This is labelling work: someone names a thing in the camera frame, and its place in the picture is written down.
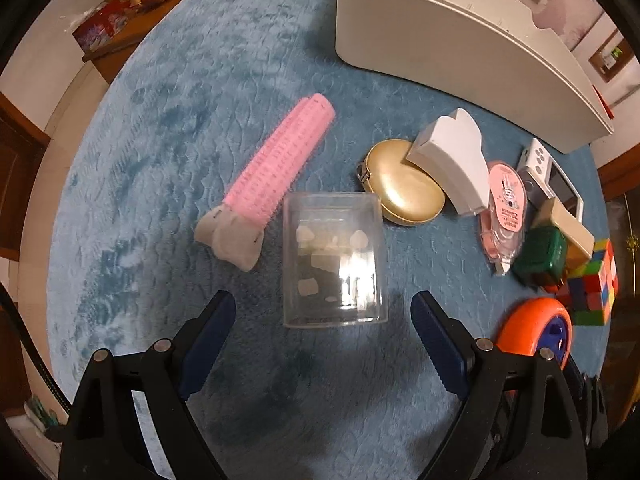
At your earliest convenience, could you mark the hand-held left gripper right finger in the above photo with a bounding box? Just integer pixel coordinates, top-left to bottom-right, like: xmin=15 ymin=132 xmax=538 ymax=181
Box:
xmin=410 ymin=290 xmax=588 ymax=480

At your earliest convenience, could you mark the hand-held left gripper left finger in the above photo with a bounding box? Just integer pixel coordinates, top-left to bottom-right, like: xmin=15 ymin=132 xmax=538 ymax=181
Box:
xmin=59 ymin=290 xmax=237 ymax=480

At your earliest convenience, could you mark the orange round reel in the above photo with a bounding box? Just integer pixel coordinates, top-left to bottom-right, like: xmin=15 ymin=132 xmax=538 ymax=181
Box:
xmin=495 ymin=297 xmax=573 ymax=376

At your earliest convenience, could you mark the green perfume bottle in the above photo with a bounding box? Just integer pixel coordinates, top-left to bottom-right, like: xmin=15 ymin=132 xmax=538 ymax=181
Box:
xmin=511 ymin=226 xmax=567 ymax=288

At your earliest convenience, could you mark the gold oval case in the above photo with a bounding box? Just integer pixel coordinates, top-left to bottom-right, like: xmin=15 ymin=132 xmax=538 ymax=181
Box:
xmin=356 ymin=140 xmax=446 ymax=227

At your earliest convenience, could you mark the pink correction tape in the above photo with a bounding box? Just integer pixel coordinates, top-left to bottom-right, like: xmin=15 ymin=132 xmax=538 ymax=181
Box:
xmin=479 ymin=161 xmax=526 ymax=277

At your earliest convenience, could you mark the multicoloured puzzle cube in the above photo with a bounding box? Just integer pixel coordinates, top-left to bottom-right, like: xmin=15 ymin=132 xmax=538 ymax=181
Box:
xmin=555 ymin=238 xmax=620 ymax=326

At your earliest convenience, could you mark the clear plastic jar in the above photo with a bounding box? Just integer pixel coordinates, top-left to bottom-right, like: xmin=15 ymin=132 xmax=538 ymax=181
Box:
xmin=281 ymin=191 xmax=391 ymax=330

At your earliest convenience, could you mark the cream rectangular box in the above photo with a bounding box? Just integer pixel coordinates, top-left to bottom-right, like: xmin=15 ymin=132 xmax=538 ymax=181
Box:
xmin=531 ymin=197 xmax=596 ymax=267

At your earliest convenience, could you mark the pink hair roller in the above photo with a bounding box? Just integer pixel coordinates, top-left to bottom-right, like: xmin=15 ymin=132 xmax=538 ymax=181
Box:
xmin=195 ymin=94 xmax=335 ymax=273

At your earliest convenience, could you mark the white handheld device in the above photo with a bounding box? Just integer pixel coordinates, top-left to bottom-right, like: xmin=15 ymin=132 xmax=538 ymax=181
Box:
xmin=516 ymin=137 xmax=585 ymax=223

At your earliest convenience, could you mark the white plastic storage bin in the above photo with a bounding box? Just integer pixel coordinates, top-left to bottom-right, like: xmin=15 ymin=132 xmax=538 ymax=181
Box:
xmin=334 ymin=0 xmax=616 ymax=155

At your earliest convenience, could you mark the glass-door wooden cabinet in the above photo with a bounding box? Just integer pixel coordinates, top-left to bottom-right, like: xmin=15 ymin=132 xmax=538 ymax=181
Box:
xmin=597 ymin=142 xmax=640 ymax=301

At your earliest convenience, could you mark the brown wooden door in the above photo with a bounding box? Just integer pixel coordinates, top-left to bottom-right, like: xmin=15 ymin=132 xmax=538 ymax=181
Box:
xmin=0 ymin=92 xmax=51 ymax=261

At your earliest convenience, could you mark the wooden side cabinet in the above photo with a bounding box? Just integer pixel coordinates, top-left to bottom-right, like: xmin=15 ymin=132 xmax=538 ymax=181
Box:
xmin=82 ymin=0 xmax=203 ymax=86

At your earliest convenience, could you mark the red gift bag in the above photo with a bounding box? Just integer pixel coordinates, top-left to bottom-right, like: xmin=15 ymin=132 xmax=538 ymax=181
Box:
xmin=72 ymin=0 xmax=133 ymax=53

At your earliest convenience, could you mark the black braided cable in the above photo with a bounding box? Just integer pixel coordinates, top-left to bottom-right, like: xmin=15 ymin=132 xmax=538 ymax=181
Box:
xmin=0 ymin=282 xmax=68 ymax=411

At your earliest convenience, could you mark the wooden wall niche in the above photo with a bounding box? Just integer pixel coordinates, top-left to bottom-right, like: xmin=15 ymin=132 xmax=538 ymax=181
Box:
xmin=589 ymin=27 xmax=636 ymax=81

